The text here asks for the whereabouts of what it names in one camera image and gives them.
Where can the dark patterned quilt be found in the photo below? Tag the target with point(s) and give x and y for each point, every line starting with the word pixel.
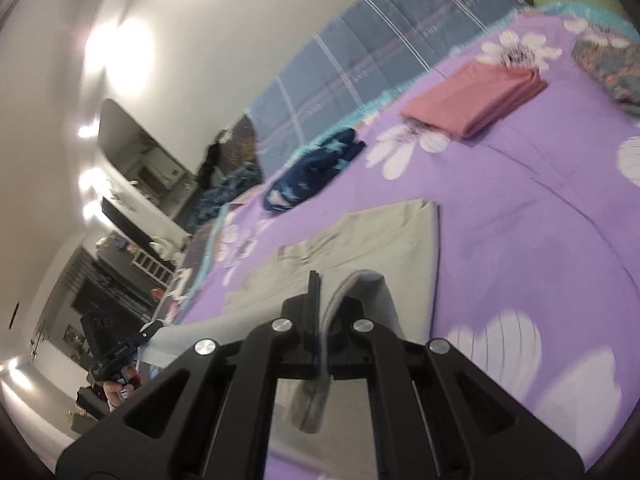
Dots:
pixel 242 140

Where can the arched wall mirror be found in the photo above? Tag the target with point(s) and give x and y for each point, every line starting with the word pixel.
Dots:
pixel 145 160

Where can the grey-green long sleeve shirt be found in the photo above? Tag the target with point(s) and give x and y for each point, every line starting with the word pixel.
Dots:
pixel 380 240

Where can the floral patterned garment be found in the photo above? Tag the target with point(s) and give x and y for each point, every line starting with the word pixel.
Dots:
pixel 615 70

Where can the teal fuzzy blanket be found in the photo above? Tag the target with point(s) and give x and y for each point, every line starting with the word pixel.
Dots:
pixel 225 195

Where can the blue plaid blanket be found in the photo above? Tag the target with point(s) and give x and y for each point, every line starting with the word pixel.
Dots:
pixel 380 35

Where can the navy star print garment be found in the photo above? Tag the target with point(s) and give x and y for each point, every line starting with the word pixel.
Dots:
pixel 310 175

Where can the white ladder rack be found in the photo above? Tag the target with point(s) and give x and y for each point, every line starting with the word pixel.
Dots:
pixel 152 267

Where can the person's left hand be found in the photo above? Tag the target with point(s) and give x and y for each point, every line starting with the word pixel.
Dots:
pixel 116 392

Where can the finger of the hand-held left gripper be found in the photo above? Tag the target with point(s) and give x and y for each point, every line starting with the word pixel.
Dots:
pixel 142 337

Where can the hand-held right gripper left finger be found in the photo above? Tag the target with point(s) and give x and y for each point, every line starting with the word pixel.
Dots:
pixel 314 310

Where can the white cat figurine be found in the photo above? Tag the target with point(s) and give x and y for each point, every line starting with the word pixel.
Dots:
pixel 165 247

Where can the purple floral bed sheet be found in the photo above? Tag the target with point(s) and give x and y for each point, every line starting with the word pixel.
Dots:
pixel 525 210

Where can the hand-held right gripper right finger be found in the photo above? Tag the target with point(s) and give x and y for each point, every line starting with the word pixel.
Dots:
pixel 350 340

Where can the black shelf unit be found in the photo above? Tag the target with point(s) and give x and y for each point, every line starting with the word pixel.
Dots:
pixel 110 285

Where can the black cloth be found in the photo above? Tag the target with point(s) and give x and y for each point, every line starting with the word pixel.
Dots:
pixel 212 160

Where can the pink folded garment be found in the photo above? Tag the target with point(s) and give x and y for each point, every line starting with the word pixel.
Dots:
pixel 470 97

